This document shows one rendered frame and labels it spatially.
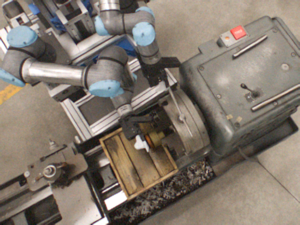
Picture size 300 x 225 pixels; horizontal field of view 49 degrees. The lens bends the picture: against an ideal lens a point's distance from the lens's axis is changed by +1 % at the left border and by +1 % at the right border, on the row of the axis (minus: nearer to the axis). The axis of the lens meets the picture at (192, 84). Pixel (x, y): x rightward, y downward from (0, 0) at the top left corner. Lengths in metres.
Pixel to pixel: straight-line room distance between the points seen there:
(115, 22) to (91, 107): 1.50
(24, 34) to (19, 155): 1.56
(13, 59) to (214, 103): 0.89
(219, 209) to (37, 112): 1.70
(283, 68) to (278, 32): 0.19
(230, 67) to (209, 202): 1.39
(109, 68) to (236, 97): 0.58
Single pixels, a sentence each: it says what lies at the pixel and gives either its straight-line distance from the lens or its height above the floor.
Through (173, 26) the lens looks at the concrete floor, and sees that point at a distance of 3.10.
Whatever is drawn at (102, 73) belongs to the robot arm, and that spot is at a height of 1.43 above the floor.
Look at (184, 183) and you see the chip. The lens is 2.06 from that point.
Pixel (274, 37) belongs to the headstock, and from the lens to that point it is 1.66.
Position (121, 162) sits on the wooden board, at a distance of 1.82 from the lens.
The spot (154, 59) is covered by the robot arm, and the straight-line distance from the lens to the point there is 1.20.
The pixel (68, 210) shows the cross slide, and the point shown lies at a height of 0.97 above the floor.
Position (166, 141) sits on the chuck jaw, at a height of 1.11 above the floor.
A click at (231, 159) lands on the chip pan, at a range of 2.15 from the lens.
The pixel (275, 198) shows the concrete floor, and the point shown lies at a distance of 2.74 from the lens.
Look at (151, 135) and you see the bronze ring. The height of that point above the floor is 1.12.
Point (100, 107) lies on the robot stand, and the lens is 2.64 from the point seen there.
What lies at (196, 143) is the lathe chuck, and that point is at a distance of 1.52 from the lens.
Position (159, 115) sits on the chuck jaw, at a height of 1.18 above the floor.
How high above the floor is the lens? 2.65
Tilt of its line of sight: 69 degrees down
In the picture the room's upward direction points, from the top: 3 degrees clockwise
